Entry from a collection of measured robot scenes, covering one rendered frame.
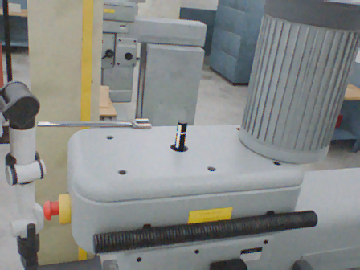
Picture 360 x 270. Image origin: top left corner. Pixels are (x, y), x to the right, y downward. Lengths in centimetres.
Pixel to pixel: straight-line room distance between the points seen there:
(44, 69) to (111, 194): 188
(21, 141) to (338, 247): 108
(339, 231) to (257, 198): 30
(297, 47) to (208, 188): 31
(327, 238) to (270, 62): 45
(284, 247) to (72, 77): 187
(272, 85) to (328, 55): 12
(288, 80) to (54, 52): 187
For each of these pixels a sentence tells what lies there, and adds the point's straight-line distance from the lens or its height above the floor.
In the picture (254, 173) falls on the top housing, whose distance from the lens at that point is 76.
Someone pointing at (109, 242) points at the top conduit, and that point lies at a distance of 68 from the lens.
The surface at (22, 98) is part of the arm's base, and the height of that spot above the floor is 176.
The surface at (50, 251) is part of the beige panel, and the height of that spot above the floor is 15.
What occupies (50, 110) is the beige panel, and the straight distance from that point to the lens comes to 257.
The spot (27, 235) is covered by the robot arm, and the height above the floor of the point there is 119.
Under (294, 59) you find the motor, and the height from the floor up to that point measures 210.
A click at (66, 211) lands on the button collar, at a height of 177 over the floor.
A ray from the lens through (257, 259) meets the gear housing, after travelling 91.
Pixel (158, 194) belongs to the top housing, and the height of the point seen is 187.
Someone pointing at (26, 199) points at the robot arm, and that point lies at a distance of 163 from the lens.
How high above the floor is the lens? 224
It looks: 24 degrees down
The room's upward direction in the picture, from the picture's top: 7 degrees clockwise
